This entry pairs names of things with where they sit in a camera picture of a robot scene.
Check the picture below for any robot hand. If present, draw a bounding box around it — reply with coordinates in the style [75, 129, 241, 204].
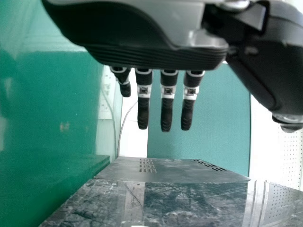
[41, 0, 303, 133]

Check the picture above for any teal panel board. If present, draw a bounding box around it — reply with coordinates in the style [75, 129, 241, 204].
[146, 63, 251, 177]

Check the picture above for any thin grey cable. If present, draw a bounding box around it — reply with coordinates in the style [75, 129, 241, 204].
[116, 101, 139, 157]

